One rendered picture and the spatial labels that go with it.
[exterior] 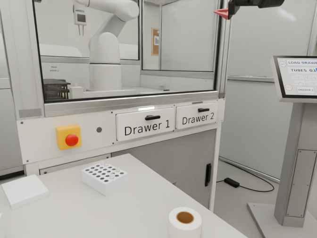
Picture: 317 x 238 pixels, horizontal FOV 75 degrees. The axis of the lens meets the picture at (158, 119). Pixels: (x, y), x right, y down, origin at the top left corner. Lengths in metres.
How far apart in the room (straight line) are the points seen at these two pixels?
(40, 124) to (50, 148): 0.09
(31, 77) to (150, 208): 0.52
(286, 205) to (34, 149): 1.57
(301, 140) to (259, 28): 1.26
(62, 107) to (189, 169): 0.76
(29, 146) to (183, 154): 0.72
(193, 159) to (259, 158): 1.38
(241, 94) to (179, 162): 1.49
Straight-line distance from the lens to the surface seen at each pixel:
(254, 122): 2.42
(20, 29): 0.75
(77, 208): 0.60
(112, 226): 0.53
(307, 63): 1.56
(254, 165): 2.54
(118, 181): 0.63
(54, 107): 0.76
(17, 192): 0.70
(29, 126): 0.76
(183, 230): 0.46
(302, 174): 1.69
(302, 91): 1.42
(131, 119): 0.85
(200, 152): 1.23
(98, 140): 0.83
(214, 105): 1.17
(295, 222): 1.87
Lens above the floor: 1.11
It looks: 14 degrees down
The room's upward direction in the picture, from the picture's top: 1 degrees clockwise
